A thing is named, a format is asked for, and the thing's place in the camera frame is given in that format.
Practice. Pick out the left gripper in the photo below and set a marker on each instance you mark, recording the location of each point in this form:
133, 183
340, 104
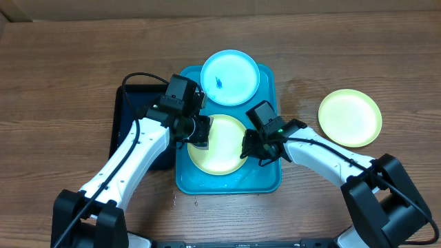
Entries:
182, 139

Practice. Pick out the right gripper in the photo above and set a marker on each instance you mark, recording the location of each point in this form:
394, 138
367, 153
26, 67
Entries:
251, 149

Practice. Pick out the yellow-green plate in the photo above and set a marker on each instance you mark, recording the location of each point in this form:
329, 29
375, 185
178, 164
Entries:
350, 118
222, 155

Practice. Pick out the light blue plate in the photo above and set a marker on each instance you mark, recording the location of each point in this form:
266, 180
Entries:
230, 77

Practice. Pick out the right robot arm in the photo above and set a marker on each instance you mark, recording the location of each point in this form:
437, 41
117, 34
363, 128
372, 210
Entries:
385, 206

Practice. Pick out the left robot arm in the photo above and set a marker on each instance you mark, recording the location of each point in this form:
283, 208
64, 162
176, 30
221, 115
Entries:
94, 216

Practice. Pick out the turquoise plastic tray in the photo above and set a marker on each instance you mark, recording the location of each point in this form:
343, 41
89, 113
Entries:
250, 178

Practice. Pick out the black water tray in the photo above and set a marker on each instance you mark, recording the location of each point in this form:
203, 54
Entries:
139, 95

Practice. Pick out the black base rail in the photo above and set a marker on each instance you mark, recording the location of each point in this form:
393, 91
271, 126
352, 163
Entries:
304, 243

